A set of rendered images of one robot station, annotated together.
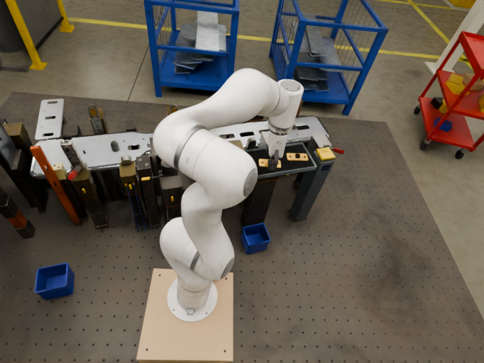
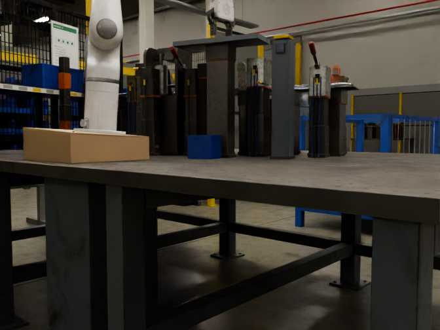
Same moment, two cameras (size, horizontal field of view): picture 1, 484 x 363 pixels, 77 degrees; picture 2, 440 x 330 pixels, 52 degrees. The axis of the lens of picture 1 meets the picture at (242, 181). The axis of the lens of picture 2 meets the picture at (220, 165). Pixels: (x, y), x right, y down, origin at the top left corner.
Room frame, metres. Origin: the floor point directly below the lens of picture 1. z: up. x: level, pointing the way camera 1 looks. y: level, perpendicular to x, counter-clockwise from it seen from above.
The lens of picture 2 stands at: (-0.38, -1.49, 0.79)
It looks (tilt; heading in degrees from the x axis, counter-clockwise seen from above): 4 degrees down; 50
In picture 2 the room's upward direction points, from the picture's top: straight up
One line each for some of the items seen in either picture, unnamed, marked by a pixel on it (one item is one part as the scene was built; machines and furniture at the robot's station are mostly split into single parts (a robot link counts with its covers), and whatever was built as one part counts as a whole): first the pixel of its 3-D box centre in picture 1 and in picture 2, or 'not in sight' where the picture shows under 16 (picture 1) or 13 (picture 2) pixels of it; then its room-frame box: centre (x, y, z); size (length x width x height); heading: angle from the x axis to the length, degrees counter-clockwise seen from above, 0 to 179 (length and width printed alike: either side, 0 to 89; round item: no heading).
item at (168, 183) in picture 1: (174, 212); (148, 112); (0.69, 0.26, 0.89); 0.09 x 0.08 x 0.38; 24
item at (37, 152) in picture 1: (60, 191); not in sight; (0.66, 0.72, 0.95); 0.03 x 0.01 x 0.50; 114
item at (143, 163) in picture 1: (150, 195); (144, 109); (0.75, 0.38, 0.91); 0.07 x 0.05 x 0.42; 24
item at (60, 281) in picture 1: (55, 281); not in sight; (0.38, 0.66, 0.74); 0.11 x 0.10 x 0.09; 114
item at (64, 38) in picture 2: not in sight; (64, 50); (0.71, 1.24, 1.30); 0.23 x 0.02 x 0.31; 24
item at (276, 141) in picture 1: (276, 137); (221, 6); (0.82, -0.09, 1.29); 0.10 x 0.07 x 0.11; 8
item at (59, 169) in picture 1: (71, 194); not in sight; (0.70, 0.71, 0.88); 0.04 x 0.04 x 0.37; 24
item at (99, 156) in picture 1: (196, 139); (212, 92); (1.05, 0.25, 1.00); 1.38 x 0.22 x 0.02; 114
